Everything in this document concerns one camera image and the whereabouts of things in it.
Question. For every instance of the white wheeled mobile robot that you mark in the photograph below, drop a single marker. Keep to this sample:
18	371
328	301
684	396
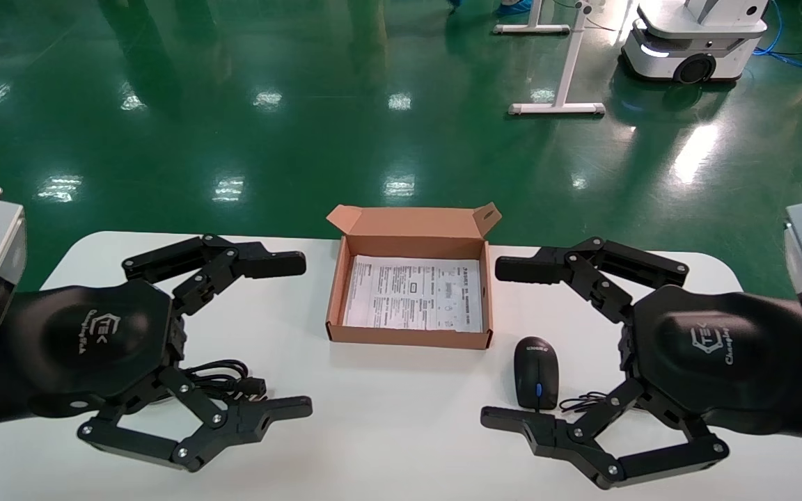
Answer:
686	35

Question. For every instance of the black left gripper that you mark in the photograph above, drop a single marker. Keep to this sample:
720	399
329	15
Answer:
95	334

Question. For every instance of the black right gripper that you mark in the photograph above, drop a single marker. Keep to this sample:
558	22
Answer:
714	355

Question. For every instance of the open brown cardboard box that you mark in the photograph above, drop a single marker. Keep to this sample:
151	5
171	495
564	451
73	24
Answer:
408	224

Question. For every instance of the white desk leg frame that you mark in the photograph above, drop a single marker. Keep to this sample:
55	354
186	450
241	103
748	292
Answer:
533	28
568	69

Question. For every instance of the blue shoe cover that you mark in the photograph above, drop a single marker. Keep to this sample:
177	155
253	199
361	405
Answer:
514	6

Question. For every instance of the printed white paper sheet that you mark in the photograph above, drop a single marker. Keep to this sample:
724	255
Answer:
408	296

